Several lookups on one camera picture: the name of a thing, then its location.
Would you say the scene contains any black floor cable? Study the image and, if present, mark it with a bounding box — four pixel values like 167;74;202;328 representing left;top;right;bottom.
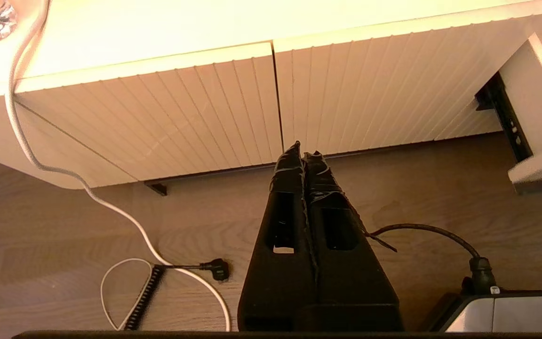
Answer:
367;224;497;295

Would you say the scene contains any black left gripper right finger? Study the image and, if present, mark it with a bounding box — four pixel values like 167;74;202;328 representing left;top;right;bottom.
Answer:
303;151;404;331

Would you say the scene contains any thin white cable loop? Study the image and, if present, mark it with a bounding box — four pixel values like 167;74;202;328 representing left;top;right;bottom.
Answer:
100;258;155;331

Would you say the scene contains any white TV cabinet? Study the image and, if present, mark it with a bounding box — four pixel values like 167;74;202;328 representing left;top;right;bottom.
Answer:
0;0;542;191

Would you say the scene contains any black drawer slide rail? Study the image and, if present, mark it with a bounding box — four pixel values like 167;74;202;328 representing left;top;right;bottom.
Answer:
475;72;534;163

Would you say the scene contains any black coiled cable with plug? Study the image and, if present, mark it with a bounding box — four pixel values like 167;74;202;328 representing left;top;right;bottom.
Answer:
124;259;232;330

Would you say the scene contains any thick white power cable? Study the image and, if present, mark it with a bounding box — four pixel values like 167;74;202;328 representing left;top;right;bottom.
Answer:
5;0;232;332

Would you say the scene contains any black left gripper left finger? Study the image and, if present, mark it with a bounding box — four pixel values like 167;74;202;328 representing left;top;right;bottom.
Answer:
237;141;319;331

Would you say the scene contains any silver robot base housing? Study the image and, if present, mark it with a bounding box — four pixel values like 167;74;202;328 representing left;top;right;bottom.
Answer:
419;288;542;332

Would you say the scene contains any white ribbed cabinet door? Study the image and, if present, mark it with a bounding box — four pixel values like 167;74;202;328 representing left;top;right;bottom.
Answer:
272;1;542;157
16;42;284;183

